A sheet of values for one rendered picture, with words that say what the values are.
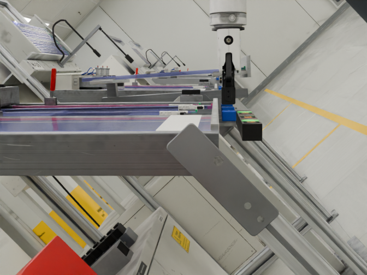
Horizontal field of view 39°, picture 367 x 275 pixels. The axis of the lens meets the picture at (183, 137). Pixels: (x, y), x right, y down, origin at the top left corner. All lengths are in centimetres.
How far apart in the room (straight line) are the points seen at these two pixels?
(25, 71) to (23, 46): 19
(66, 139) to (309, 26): 832
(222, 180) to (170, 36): 820
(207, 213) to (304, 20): 695
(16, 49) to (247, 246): 134
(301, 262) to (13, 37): 193
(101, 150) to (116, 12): 831
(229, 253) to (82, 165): 162
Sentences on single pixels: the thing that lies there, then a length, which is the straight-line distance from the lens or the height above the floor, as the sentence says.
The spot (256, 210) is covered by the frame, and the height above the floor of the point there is 61.
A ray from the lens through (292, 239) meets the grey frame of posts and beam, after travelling 71.
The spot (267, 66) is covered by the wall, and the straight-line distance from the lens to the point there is 884.
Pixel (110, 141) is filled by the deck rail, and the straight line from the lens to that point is 73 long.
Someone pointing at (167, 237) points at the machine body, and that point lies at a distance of 131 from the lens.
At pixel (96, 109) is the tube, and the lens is 122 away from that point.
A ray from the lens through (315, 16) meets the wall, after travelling 899.
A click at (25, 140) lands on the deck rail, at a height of 90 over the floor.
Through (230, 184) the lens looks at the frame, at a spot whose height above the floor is 66.
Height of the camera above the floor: 78
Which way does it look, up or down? 3 degrees down
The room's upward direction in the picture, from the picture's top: 44 degrees counter-clockwise
